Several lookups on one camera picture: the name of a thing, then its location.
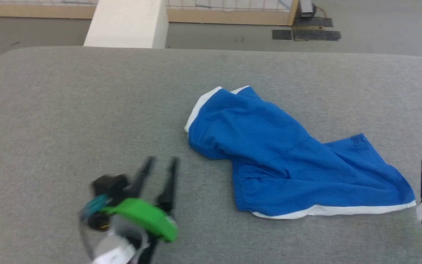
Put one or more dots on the small black floor mat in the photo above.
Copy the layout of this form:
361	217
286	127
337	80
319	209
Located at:
281	34

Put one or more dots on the white rectangular block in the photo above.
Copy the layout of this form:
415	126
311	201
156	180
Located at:
126	22

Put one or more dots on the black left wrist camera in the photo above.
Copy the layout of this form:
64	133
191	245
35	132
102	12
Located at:
110	185

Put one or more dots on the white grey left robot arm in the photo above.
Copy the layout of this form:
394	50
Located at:
117	245

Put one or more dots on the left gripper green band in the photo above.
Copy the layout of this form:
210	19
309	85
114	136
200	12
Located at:
145	218

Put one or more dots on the blue shorts with white trim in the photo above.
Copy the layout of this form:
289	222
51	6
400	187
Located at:
277	157

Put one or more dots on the large black floor mat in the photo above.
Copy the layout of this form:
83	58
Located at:
315	35

